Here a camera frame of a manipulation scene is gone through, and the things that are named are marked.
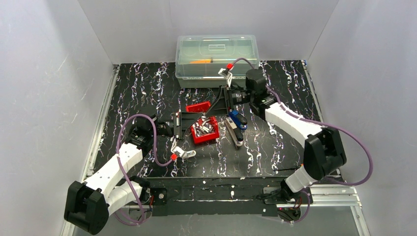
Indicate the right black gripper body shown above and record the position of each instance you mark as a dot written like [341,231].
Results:
[224,100]

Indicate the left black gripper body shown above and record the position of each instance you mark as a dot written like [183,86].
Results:
[177,126]

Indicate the red plastic bin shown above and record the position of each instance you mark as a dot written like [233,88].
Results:
[203,107]

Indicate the blue stapler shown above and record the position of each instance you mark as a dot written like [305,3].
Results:
[239,120]

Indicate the black silver stapler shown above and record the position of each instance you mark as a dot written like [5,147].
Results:
[235,132]

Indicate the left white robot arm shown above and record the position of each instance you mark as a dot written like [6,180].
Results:
[90,203]

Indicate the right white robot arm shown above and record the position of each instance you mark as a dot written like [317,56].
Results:
[323,149]

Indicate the pile of staple strips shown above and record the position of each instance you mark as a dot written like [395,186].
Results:
[202,127]

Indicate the orange tool inside box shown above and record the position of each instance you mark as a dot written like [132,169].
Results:
[201,61]

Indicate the clear plastic storage box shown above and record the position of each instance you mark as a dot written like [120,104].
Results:
[223,49]

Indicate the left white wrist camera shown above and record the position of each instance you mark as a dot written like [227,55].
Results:
[174,147]

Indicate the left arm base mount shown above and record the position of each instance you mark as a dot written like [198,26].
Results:
[156,196]

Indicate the orange handled screwdriver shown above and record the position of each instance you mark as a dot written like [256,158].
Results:
[288,168]

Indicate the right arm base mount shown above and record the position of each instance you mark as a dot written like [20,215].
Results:
[276,196]

